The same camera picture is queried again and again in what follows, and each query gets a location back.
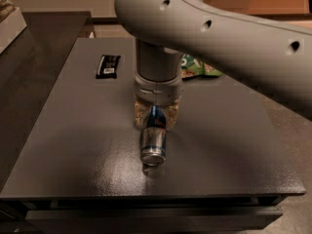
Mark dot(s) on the dark side counter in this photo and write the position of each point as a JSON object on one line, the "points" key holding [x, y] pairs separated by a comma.
{"points": [[29, 69]]}

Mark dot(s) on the black snack bar wrapper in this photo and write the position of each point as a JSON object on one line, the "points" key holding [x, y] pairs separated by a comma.
{"points": [[107, 67]]}

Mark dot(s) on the Red Bull can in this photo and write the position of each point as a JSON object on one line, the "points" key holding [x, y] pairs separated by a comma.
{"points": [[153, 138]]}

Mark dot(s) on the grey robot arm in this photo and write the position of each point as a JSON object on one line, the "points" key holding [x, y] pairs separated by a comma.
{"points": [[271, 57]]}

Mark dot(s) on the green snack bag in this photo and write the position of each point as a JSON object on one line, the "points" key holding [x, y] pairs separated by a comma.
{"points": [[192, 67]]}

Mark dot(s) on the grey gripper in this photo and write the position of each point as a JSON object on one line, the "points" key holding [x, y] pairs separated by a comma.
{"points": [[158, 91]]}

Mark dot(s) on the white box on counter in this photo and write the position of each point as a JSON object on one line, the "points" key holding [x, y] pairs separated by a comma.
{"points": [[12, 23]]}

